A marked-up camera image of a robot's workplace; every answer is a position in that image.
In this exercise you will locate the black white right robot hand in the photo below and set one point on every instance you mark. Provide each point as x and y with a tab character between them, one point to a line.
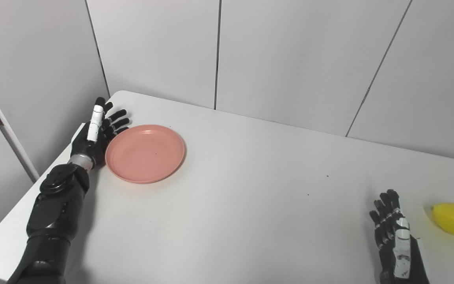
402	252

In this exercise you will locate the white vertical frame post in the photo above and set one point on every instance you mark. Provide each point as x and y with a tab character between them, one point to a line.
6	130

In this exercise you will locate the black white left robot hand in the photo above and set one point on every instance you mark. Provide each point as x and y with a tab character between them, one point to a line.
89	142

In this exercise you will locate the pink round plate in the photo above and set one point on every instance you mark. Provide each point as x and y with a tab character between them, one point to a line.
145	154

